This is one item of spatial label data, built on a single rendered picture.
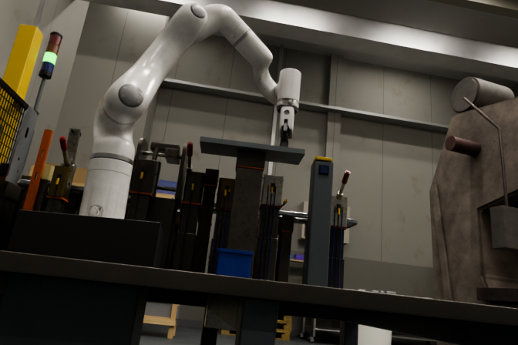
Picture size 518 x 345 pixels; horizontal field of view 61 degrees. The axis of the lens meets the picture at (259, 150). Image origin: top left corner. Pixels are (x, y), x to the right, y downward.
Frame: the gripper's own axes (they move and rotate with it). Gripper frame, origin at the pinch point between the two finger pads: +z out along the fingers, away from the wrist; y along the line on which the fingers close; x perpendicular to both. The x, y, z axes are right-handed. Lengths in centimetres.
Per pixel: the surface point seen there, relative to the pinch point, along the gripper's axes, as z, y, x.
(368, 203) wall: -160, 786, -174
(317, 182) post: 12.8, -3.3, -13.0
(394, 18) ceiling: -501, 607, -184
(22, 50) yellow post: -64, 55, 152
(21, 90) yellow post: -42, 60, 148
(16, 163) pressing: 10, 18, 111
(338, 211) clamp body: 18.8, 13.4, -22.6
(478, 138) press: -88, 191, -153
